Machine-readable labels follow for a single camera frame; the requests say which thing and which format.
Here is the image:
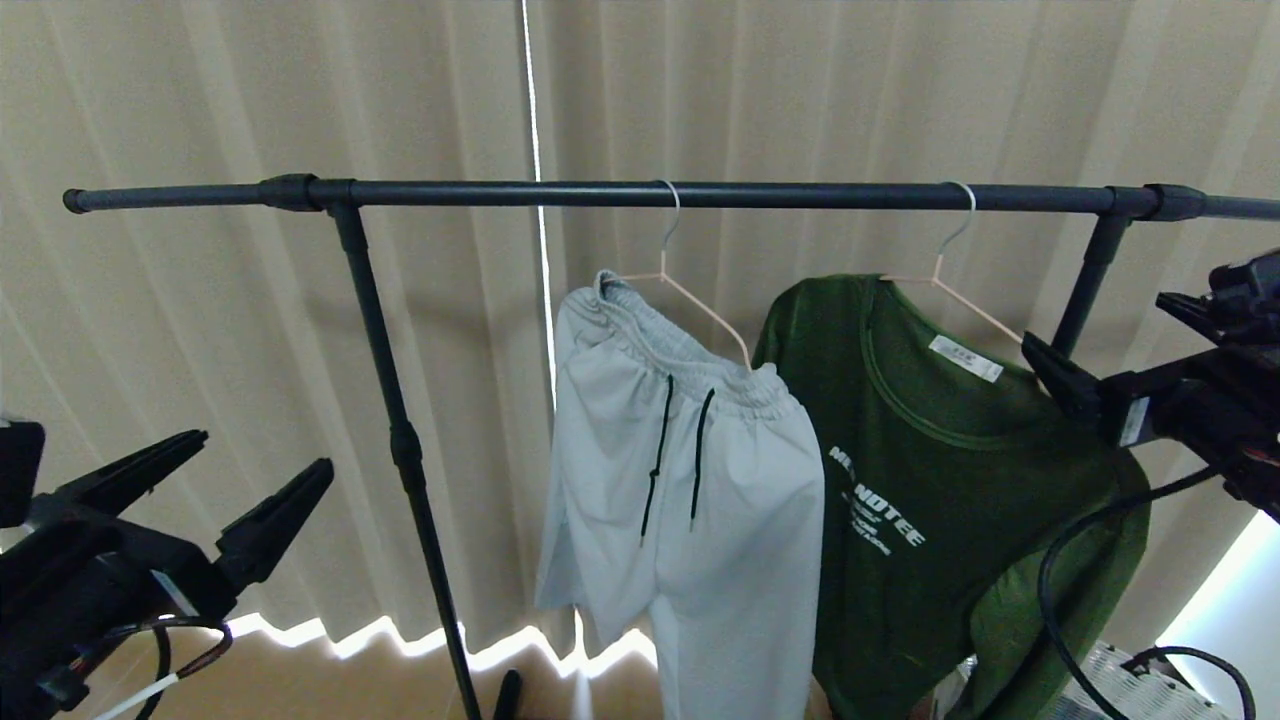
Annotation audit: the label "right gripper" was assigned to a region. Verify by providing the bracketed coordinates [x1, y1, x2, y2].
[1020, 291, 1280, 523]

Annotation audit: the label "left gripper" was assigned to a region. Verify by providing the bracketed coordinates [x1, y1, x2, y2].
[0, 430, 336, 720]

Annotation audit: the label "pink clothes hanger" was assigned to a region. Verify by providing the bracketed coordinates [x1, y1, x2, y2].
[612, 180, 755, 373]
[880, 181, 1027, 347]

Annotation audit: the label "green garment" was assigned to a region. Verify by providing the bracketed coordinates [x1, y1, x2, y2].
[752, 273, 1153, 720]

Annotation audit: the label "pale grey shorts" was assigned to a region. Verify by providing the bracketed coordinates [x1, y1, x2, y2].
[533, 270, 828, 720]

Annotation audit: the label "white laundry basket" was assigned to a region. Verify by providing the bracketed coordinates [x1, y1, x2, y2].
[1050, 640, 1258, 720]

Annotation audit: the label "black clothes rack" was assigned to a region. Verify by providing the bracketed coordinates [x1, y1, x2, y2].
[62, 174, 1280, 720]

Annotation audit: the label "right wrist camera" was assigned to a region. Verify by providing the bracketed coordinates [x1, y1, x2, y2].
[1205, 248, 1280, 323]

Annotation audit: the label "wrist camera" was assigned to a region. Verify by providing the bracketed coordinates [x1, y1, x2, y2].
[0, 420, 47, 528]
[1205, 248, 1280, 323]

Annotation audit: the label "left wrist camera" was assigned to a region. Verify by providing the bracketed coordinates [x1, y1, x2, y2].
[0, 420, 47, 528]

